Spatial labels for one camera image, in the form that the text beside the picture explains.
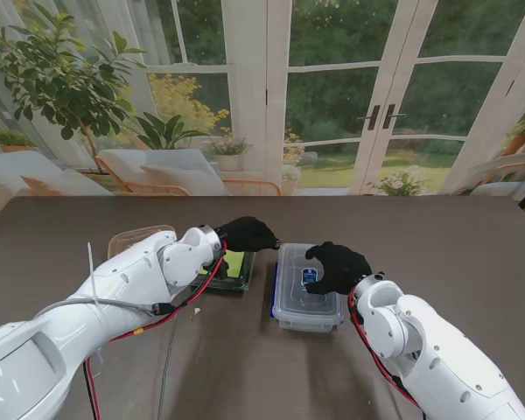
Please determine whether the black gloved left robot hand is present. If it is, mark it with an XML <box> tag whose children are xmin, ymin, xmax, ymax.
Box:
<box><xmin>213</xmin><ymin>216</ymin><xmax>284</xmax><ymax>254</ymax></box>

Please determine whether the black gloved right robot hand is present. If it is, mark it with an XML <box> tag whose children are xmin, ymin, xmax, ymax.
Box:
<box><xmin>304</xmin><ymin>241</ymin><xmax>374</xmax><ymax>297</ymax></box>

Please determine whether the clear lid with green sheet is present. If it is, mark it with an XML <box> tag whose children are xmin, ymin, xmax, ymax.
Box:
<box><xmin>191</xmin><ymin>248</ymin><xmax>256</xmax><ymax>293</ymax></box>

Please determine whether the clear lid with blue mark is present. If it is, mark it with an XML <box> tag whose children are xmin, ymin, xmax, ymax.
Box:
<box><xmin>271</xmin><ymin>242</ymin><xmax>346</xmax><ymax>320</ymax></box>

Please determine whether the black plastic tray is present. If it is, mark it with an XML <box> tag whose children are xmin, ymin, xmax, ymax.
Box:
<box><xmin>192</xmin><ymin>251</ymin><xmax>256</xmax><ymax>297</ymax></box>

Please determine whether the clear container with blue clips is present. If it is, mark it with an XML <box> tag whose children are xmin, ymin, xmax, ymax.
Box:
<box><xmin>269</xmin><ymin>257</ymin><xmax>346</xmax><ymax>334</ymax></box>

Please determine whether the brown kraft paper container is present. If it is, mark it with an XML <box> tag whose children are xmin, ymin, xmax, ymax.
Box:
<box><xmin>108</xmin><ymin>224</ymin><xmax>176</xmax><ymax>259</ymax></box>

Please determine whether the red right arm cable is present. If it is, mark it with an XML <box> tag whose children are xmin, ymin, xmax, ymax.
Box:
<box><xmin>348</xmin><ymin>288</ymin><xmax>424</xmax><ymax>412</ymax></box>

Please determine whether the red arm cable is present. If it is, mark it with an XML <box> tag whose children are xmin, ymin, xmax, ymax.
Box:
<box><xmin>348</xmin><ymin>288</ymin><xmax>424</xmax><ymax>412</ymax></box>
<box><xmin>82</xmin><ymin>239</ymin><xmax>229</xmax><ymax>420</ymax></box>

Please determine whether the red left arm cable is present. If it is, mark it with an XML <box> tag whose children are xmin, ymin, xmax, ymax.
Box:
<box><xmin>82</xmin><ymin>239</ymin><xmax>229</xmax><ymax>420</ymax></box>

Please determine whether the grey left arm cable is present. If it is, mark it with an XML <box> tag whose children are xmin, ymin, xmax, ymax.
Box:
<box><xmin>34</xmin><ymin>295</ymin><xmax>176</xmax><ymax>320</ymax></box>

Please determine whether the thin grey cable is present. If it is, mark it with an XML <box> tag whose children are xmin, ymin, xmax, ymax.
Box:
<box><xmin>156</xmin><ymin>325</ymin><xmax>179</xmax><ymax>420</ymax></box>

